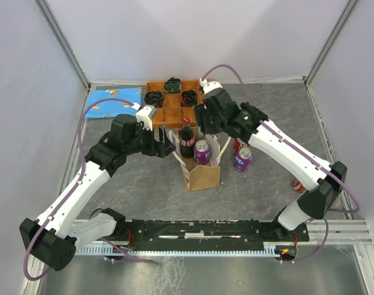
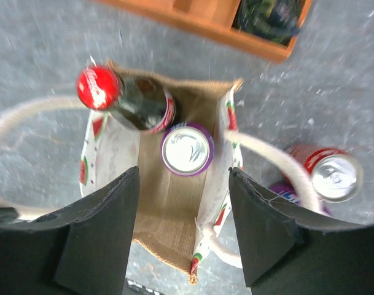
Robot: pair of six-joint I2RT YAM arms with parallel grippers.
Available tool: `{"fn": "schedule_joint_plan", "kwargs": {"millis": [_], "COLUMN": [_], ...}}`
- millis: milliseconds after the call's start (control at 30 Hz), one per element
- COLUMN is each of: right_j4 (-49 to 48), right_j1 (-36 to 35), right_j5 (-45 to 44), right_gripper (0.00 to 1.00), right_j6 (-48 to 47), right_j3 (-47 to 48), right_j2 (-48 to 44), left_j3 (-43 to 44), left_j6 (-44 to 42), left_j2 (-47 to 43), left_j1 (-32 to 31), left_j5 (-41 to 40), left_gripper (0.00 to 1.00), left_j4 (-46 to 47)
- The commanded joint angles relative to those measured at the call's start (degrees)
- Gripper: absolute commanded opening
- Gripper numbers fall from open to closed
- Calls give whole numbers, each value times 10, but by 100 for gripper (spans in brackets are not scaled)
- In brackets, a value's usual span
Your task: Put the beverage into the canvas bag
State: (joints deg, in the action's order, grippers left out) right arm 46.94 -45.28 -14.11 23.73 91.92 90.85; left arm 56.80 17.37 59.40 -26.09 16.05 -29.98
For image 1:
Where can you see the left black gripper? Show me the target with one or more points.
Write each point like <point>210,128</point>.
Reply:
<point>160,149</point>

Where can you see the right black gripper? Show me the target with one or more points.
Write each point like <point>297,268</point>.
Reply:
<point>202,112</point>

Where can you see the glass cola bottle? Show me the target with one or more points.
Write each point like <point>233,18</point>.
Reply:
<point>187,139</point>

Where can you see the red cola can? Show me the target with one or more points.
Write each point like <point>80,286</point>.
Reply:
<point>297,186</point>
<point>237,144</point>

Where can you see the purple fanta can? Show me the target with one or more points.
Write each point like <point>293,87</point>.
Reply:
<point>202,152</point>
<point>243,158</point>

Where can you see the burlap canvas watermelon bag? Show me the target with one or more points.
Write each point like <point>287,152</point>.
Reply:
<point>198,177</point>

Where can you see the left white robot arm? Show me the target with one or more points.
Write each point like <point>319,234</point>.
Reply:
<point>50,237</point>

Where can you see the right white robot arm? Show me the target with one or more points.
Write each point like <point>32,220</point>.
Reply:
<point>322,180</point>

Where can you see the wooden compartment tray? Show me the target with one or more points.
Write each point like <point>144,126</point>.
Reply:
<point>171,113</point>

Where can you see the rolled dark belt centre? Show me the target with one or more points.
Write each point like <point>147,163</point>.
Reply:
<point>189,98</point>

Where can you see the rolled dark belt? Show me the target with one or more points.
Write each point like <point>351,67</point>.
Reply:
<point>154,98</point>
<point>189,98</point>
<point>172,86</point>

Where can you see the rolled dark belt left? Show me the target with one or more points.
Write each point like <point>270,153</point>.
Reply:
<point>154,98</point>

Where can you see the rolled dark belt top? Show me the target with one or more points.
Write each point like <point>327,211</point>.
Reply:
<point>172,86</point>

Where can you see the blue patterned cloth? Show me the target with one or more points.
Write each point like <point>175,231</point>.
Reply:
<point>111,109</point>

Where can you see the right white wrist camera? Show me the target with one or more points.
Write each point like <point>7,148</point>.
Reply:
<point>206,86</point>

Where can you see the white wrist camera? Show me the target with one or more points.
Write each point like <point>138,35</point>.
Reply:
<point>144,115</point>
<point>206,86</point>

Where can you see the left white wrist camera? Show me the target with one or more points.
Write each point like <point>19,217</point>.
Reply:
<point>144,115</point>

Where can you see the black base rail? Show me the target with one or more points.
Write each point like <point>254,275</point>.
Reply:
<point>248,234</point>

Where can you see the white slotted cable duct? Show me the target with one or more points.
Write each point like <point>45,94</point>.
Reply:
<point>105,249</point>

